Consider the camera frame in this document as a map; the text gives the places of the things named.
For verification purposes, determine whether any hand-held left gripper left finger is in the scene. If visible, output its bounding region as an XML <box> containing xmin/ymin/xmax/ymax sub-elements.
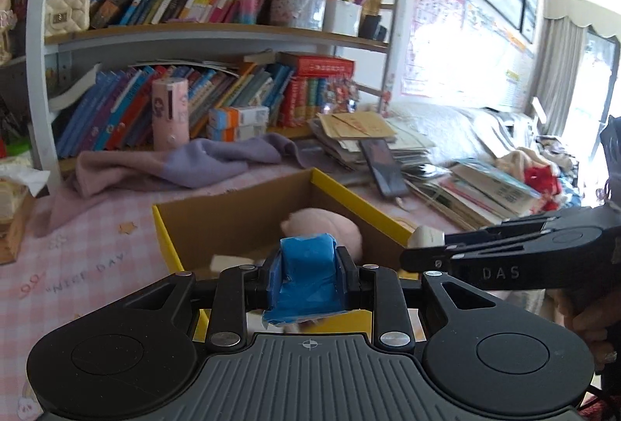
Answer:
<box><xmin>121</xmin><ymin>250</ymin><xmax>283</xmax><ymax>352</ymax></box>

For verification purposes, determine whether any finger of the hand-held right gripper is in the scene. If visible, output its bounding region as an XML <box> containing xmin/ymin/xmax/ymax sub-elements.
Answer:
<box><xmin>445</xmin><ymin>206</ymin><xmax>603</xmax><ymax>246</ymax></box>
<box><xmin>399</xmin><ymin>229</ymin><xmax>559</xmax><ymax>278</ymax></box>

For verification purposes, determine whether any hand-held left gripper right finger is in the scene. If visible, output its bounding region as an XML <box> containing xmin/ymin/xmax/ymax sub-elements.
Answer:
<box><xmin>334</xmin><ymin>245</ymin><xmax>496</xmax><ymax>350</ymax></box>

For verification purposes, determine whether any small white object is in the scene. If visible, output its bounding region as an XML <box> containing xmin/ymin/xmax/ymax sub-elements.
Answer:
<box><xmin>411</xmin><ymin>227</ymin><xmax>446</xmax><ymax>250</ymax></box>

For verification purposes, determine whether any cream rectangular block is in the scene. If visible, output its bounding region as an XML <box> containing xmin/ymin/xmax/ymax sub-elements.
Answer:
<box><xmin>210</xmin><ymin>254</ymin><xmax>258</xmax><ymax>274</ymax></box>

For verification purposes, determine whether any blue packet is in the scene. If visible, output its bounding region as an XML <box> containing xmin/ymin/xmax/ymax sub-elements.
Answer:
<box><xmin>262</xmin><ymin>233</ymin><xmax>347</xmax><ymax>325</ymax></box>

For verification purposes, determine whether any pink plush pig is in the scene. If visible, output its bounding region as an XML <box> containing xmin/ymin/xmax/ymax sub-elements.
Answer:
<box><xmin>281</xmin><ymin>207</ymin><xmax>364</xmax><ymax>266</ymax></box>

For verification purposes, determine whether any yellow cardboard box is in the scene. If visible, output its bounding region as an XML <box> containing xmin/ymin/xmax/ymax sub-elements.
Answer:
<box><xmin>152</xmin><ymin>167</ymin><xmax>418</xmax><ymax>339</ymax></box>

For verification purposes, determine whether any person's right hand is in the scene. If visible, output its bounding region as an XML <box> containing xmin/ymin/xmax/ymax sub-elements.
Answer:
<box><xmin>548</xmin><ymin>290</ymin><xmax>621</xmax><ymax>374</ymax></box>

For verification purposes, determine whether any red cream plush toy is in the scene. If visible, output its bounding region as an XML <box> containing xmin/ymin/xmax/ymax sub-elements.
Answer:
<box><xmin>495</xmin><ymin>149</ymin><xmax>564</xmax><ymax>214</ymax></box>

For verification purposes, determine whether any stack of worn books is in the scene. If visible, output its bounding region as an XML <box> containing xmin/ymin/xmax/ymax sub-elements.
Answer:
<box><xmin>412</xmin><ymin>159</ymin><xmax>541</xmax><ymax>230</ymax></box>

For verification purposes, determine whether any black smartphone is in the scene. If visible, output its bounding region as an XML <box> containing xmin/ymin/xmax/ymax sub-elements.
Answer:
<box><xmin>359</xmin><ymin>138</ymin><xmax>411</xmax><ymax>199</ymax></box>

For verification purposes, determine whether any stack of papers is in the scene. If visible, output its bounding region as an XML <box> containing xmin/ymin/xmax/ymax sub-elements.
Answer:
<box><xmin>310</xmin><ymin>120</ymin><xmax>437</xmax><ymax>183</ymax></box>

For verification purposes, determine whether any purple cloth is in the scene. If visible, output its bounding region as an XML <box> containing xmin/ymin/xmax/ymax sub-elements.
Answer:
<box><xmin>49</xmin><ymin>133</ymin><xmax>311</xmax><ymax>237</ymax></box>

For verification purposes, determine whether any brown paper envelope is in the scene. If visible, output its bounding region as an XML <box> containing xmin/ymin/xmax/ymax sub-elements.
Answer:
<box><xmin>317</xmin><ymin>111</ymin><xmax>397</xmax><ymax>140</ymax></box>

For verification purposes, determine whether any orange blue white carton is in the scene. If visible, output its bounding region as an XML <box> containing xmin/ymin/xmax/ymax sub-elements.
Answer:
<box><xmin>208</xmin><ymin>105</ymin><xmax>270</xmax><ymax>128</ymax></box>
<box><xmin>210</xmin><ymin>125</ymin><xmax>267</xmax><ymax>141</ymax></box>

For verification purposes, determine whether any grey curtain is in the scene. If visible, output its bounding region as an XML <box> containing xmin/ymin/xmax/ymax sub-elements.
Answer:
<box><xmin>534</xmin><ymin>0</ymin><xmax>592</xmax><ymax>136</ymax></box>

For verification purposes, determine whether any colourful figures packet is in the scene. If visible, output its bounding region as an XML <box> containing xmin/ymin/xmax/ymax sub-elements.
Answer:
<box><xmin>323</xmin><ymin>81</ymin><xmax>361</xmax><ymax>113</ymax></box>

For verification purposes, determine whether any set of red thick books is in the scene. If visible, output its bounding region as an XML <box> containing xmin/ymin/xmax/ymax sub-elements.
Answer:
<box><xmin>281</xmin><ymin>76</ymin><xmax>335</xmax><ymax>128</ymax></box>

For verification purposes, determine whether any pink checked tablecloth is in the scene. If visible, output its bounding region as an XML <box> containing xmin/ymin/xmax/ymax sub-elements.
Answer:
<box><xmin>0</xmin><ymin>159</ymin><xmax>418</xmax><ymax>421</ymax></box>

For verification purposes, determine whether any pink cylindrical device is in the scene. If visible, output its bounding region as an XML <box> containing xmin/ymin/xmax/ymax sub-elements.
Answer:
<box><xmin>152</xmin><ymin>78</ymin><xmax>190</xmax><ymax>150</ymax></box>

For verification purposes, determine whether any red thick dictionary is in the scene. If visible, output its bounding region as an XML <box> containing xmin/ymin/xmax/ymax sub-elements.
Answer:
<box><xmin>281</xmin><ymin>52</ymin><xmax>356</xmax><ymax>80</ymax></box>

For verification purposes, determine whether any row of blue spined books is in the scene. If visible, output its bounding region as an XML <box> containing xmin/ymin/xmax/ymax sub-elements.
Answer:
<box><xmin>53</xmin><ymin>62</ymin><xmax>297</xmax><ymax>157</ymax></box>

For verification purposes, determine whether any small black box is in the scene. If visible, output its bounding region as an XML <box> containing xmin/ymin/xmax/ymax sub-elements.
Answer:
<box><xmin>359</xmin><ymin>13</ymin><xmax>389</xmax><ymax>42</ymax></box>

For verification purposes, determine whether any white pen holder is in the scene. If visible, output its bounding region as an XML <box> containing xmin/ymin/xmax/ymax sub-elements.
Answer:
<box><xmin>323</xmin><ymin>0</ymin><xmax>364</xmax><ymax>37</ymax></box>

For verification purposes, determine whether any translucent pen holder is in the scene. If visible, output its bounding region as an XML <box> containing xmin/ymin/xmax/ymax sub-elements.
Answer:
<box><xmin>271</xmin><ymin>0</ymin><xmax>327</xmax><ymax>31</ymax></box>

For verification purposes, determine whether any white bookshelf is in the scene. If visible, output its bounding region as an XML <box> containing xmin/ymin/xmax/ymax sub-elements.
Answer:
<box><xmin>26</xmin><ymin>0</ymin><xmax>403</xmax><ymax>179</ymax></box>

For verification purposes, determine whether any white quilted handbag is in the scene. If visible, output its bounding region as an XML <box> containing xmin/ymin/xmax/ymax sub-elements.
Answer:
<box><xmin>45</xmin><ymin>0</ymin><xmax>91</xmax><ymax>37</ymax></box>

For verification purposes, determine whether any pink doll figurine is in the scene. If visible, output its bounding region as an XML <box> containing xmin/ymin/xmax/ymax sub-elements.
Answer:
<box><xmin>0</xmin><ymin>0</ymin><xmax>17</xmax><ymax>65</ymax></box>

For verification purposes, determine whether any white wall calendar poster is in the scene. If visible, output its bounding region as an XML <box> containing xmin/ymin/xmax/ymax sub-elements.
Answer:
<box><xmin>463</xmin><ymin>0</ymin><xmax>535</xmax><ymax>112</ymax></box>

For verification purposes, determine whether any pink wall poster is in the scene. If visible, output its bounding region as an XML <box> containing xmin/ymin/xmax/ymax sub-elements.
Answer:
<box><xmin>400</xmin><ymin>0</ymin><xmax>467</xmax><ymax>96</ymax></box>

